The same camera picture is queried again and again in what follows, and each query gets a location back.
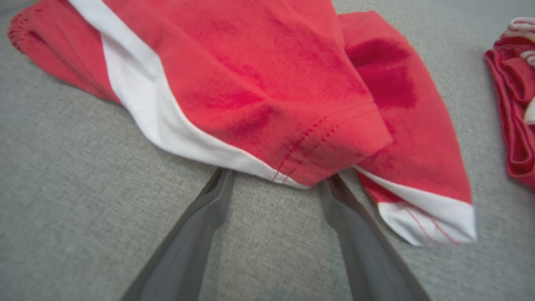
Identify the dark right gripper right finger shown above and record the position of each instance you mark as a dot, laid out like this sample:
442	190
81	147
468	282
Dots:
368	259

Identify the grey fabric sofa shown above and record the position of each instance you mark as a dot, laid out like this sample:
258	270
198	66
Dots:
83	188

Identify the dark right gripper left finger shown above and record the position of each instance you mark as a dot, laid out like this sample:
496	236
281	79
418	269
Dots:
184	251

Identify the red white-striped shorts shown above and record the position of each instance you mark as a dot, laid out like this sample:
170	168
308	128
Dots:
250	75

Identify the red white basketball jersey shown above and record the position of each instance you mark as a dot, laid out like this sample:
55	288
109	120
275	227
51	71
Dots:
516	125

